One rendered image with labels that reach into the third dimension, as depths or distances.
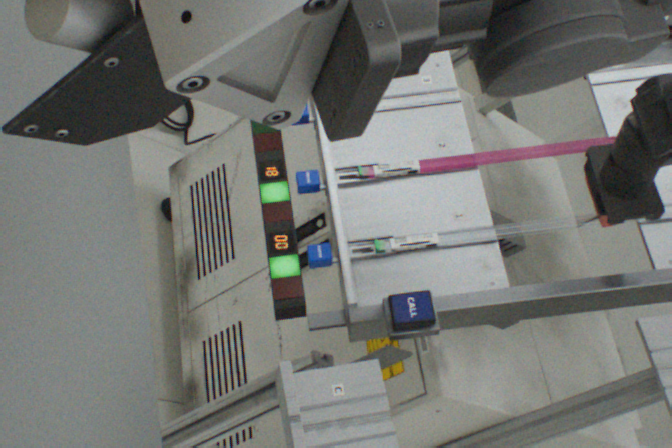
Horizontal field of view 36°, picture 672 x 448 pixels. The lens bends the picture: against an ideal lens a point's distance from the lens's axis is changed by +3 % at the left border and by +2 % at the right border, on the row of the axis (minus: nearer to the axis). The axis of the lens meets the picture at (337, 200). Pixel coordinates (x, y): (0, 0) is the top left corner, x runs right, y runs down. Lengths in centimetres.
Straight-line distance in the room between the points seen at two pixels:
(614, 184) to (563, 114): 240
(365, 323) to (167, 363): 85
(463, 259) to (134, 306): 41
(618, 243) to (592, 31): 282
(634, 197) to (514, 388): 55
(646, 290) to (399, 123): 38
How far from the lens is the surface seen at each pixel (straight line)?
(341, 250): 123
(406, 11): 47
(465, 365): 158
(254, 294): 182
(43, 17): 66
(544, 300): 125
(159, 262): 209
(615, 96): 144
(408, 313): 117
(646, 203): 123
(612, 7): 54
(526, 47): 52
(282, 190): 131
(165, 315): 204
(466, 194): 131
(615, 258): 333
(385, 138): 135
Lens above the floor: 140
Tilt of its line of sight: 32 degrees down
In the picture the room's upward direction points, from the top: 59 degrees clockwise
